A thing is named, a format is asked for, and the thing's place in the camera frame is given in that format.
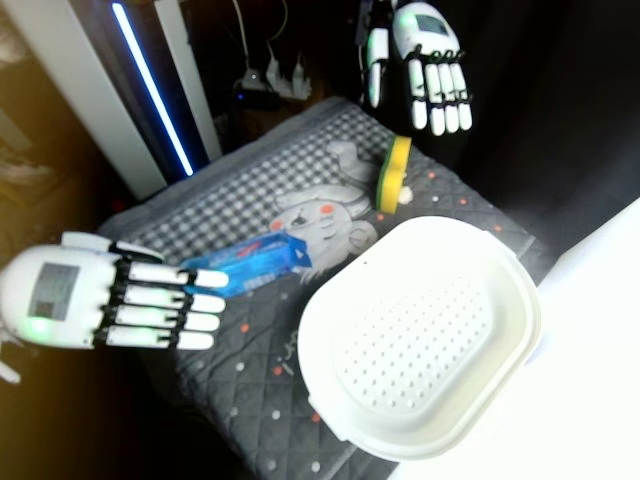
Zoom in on yellow and green sponge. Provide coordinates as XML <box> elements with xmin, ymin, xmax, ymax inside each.
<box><xmin>373</xmin><ymin>134</ymin><xmax>414</xmax><ymax>215</ymax></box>

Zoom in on blue light strip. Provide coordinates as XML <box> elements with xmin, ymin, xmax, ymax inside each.
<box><xmin>110</xmin><ymin>2</ymin><xmax>195</xmax><ymax>177</ymax></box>

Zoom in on white plug adapter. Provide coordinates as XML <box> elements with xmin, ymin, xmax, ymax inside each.
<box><xmin>264</xmin><ymin>52</ymin><xmax>312</xmax><ymax>97</ymax></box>

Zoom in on white plastic colander basket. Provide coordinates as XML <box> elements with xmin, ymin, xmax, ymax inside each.
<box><xmin>295</xmin><ymin>214</ymin><xmax>544</xmax><ymax>464</ymax></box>

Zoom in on white frame column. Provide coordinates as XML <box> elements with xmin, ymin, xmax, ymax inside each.
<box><xmin>9</xmin><ymin>0</ymin><xmax>224</xmax><ymax>201</ymax></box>

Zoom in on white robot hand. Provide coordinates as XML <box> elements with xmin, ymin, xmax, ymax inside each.
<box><xmin>360</xmin><ymin>0</ymin><xmax>474</xmax><ymax>136</ymax></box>
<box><xmin>0</xmin><ymin>231</ymin><xmax>230</xmax><ymax>351</ymax></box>

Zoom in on white power strip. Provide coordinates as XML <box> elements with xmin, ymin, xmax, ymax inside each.
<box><xmin>233</xmin><ymin>68</ymin><xmax>314</xmax><ymax>101</ymax></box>

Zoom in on white cable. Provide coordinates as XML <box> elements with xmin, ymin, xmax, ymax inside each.
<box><xmin>230</xmin><ymin>0</ymin><xmax>254</xmax><ymax>76</ymax></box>

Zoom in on grey bear print quilt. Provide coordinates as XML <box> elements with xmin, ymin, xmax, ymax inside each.
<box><xmin>97</xmin><ymin>96</ymin><xmax>539</xmax><ymax>480</ymax></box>

